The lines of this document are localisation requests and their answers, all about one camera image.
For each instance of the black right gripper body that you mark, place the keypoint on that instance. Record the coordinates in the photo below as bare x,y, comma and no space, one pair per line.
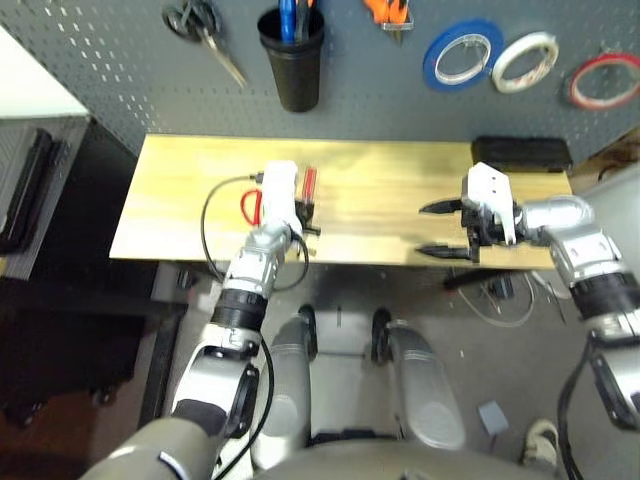
482,230

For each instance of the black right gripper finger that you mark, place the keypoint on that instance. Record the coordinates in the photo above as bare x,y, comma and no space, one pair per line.
445,251
442,207

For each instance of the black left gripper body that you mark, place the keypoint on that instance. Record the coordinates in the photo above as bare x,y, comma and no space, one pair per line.
305,217

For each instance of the red tape roll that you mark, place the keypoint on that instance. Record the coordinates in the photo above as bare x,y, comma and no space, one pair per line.
573,90

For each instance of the orange black needle-nose pliers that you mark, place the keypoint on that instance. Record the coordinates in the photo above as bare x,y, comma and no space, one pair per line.
382,12

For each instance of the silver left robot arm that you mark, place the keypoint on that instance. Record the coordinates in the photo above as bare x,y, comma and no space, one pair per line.
255,260

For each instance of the dark grey metal pegboard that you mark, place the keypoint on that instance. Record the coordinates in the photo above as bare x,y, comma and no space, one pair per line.
375,110

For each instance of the black table leg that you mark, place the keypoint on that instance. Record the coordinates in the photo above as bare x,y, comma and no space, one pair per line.
465,281
162,360

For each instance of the black power adapter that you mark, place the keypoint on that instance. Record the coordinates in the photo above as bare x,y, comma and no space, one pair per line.
501,289

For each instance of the black rectangular box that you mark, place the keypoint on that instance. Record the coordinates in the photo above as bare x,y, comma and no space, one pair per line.
530,155

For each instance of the white tape roll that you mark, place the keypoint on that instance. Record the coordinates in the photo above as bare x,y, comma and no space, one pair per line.
505,85

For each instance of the black plastic cup holder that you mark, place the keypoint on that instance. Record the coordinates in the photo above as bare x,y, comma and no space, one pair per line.
297,80

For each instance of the white cabinet with logo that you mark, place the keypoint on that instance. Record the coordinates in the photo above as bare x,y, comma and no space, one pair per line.
617,195

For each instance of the silver robot right leg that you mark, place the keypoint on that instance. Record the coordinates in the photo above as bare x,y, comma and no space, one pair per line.
425,390

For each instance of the silver robot leg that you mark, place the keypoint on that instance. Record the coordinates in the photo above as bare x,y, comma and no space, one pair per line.
425,390
290,390

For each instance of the blue tape roll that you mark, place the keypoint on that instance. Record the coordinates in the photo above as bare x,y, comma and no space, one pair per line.
431,67

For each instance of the grey foot pedal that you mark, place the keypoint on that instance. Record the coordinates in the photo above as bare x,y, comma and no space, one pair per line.
494,417

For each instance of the silver robot left leg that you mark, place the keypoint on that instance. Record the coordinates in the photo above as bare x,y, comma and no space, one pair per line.
290,390

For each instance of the black flight case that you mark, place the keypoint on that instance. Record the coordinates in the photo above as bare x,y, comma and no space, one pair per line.
95,200

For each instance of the white black sneaker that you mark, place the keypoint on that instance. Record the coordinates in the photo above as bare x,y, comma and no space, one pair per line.
542,442

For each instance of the silver long peg hook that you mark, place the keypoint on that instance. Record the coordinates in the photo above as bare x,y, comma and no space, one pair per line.
607,52

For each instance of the grey robot torso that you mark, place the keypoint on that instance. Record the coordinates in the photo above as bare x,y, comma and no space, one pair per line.
400,465

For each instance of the black ribbed hard case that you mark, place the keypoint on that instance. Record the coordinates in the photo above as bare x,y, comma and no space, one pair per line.
25,190

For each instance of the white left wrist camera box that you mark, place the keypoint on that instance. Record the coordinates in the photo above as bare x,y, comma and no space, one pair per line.
277,190

